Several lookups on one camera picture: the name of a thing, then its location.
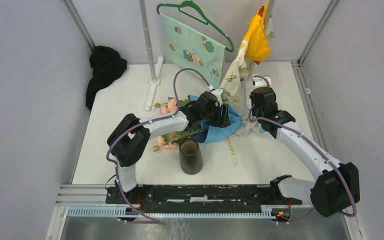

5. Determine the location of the cream ribbon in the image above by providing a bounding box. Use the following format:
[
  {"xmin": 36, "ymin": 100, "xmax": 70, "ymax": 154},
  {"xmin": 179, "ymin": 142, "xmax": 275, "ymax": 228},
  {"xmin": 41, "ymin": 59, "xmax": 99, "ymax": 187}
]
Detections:
[{"xmin": 226, "ymin": 114, "xmax": 267, "ymax": 167}]

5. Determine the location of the light blue wrapping paper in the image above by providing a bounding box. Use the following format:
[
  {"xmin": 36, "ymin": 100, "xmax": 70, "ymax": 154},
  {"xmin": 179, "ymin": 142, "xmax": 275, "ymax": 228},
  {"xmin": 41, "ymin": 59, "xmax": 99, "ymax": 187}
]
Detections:
[{"xmin": 186, "ymin": 95, "xmax": 269, "ymax": 144}]

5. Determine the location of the pink flower bouquet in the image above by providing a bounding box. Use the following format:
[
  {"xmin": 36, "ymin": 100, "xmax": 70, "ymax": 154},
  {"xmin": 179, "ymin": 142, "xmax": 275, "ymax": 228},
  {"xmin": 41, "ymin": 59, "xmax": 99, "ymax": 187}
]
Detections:
[{"xmin": 152, "ymin": 96, "xmax": 206, "ymax": 153}]

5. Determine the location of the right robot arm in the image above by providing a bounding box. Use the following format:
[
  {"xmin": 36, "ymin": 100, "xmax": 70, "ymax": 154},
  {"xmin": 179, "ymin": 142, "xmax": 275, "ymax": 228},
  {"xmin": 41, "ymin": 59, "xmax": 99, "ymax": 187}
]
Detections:
[{"xmin": 248, "ymin": 86, "xmax": 361, "ymax": 217}]

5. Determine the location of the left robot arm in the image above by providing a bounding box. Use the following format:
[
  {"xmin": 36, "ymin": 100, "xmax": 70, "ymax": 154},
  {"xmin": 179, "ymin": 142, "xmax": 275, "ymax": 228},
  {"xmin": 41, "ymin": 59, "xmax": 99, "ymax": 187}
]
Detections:
[{"xmin": 106, "ymin": 88, "xmax": 231, "ymax": 204}]

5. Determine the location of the black vase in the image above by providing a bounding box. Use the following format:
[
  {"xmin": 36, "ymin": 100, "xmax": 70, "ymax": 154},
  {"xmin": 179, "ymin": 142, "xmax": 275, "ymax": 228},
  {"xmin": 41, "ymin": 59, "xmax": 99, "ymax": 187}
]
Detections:
[{"xmin": 179, "ymin": 138, "xmax": 203, "ymax": 175}]

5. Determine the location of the yellow cream patterned garment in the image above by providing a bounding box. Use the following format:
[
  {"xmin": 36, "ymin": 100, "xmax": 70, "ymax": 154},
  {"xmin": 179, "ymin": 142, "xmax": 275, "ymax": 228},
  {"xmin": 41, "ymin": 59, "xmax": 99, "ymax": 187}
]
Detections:
[{"xmin": 219, "ymin": 0, "xmax": 274, "ymax": 104}]

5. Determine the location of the mint green patterned towel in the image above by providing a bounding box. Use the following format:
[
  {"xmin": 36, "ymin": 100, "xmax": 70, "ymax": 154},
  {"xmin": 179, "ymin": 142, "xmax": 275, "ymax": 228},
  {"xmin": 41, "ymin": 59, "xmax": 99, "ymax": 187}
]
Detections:
[{"xmin": 159, "ymin": 13, "xmax": 226, "ymax": 87}]

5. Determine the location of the green hanger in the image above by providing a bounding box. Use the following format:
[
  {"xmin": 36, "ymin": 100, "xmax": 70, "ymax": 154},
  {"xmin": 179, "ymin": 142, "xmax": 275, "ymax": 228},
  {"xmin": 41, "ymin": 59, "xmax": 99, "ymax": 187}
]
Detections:
[{"xmin": 156, "ymin": 0, "xmax": 235, "ymax": 53}]

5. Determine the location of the black cloth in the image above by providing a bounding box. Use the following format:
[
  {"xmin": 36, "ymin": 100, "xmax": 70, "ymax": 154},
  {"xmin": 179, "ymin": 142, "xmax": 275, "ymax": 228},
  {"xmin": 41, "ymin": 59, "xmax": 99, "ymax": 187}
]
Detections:
[{"xmin": 85, "ymin": 46, "xmax": 128, "ymax": 110}]

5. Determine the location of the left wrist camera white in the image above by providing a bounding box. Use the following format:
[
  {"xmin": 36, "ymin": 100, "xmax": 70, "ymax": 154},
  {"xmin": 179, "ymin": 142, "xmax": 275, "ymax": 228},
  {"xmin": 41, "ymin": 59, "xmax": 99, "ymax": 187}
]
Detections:
[{"xmin": 208, "ymin": 85, "xmax": 224, "ymax": 106}]

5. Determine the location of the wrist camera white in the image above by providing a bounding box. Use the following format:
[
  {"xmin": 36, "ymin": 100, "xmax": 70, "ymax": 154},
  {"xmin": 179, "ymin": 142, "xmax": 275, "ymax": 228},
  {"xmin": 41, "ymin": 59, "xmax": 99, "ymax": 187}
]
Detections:
[
  {"xmin": 208, "ymin": 85, "xmax": 224, "ymax": 106},
  {"xmin": 252, "ymin": 74, "xmax": 272, "ymax": 88}
]

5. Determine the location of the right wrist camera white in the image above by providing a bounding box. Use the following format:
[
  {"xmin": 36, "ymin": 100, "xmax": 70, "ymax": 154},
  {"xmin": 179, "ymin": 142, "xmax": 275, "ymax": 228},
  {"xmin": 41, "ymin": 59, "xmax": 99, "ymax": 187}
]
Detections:
[{"xmin": 252, "ymin": 74, "xmax": 272, "ymax": 88}]

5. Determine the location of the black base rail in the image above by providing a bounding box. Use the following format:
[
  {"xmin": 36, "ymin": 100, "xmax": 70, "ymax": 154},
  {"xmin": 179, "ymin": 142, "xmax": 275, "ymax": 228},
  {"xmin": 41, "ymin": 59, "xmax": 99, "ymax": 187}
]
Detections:
[{"xmin": 105, "ymin": 184, "xmax": 302, "ymax": 214}]

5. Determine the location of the white cable duct strip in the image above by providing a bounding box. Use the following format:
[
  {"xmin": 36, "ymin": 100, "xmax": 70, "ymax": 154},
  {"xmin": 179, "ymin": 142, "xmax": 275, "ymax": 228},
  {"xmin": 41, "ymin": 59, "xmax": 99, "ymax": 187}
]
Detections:
[{"xmin": 67, "ymin": 206, "xmax": 276, "ymax": 220}]

